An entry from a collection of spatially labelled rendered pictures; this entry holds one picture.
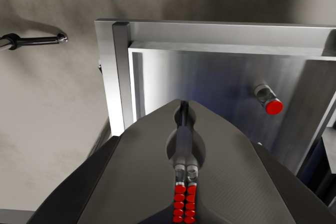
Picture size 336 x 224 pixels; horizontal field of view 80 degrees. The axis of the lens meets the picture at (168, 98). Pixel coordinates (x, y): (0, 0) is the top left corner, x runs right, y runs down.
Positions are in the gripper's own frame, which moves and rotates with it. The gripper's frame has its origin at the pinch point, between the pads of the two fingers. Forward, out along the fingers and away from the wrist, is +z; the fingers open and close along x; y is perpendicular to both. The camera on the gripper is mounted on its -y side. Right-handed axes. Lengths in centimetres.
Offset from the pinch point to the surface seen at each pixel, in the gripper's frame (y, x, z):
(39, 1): 4, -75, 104
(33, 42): 23, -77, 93
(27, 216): 49, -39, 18
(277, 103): 6.4, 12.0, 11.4
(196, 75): 5.1, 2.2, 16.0
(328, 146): 14.7, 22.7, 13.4
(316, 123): 10.3, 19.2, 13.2
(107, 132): 53, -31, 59
